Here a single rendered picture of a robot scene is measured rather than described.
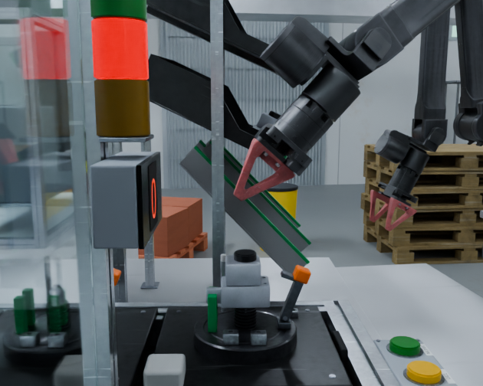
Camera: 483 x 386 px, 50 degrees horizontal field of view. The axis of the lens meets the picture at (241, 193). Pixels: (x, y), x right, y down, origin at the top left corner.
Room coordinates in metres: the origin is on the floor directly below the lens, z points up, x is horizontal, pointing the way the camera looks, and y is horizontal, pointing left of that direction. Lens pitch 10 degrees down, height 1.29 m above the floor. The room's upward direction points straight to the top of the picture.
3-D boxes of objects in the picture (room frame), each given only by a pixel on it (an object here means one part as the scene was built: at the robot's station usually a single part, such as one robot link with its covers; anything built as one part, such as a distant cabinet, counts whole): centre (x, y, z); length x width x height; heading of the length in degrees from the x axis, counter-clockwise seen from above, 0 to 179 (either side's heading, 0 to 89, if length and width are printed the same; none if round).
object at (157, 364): (0.57, 0.09, 0.97); 0.05 x 0.05 x 0.04; 1
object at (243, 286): (0.67, 0.01, 1.06); 0.08 x 0.04 x 0.07; 91
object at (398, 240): (4.55, -1.80, 0.46); 1.28 x 0.88 x 0.91; 95
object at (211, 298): (0.66, 0.04, 1.01); 0.01 x 0.01 x 0.05; 1
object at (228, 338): (0.62, 0.01, 1.00); 0.02 x 0.01 x 0.02; 91
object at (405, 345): (0.66, -0.22, 0.96); 0.04 x 0.04 x 0.02
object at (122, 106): (0.48, 0.11, 1.29); 0.05 x 0.05 x 0.05
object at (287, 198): (4.55, -0.32, 0.29); 0.36 x 0.36 x 0.57
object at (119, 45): (0.48, 0.11, 1.34); 0.05 x 0.05 x 0.05
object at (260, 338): (0.62, -0.02, 1.00); 0.02 x 0.01 x 0.02; 91
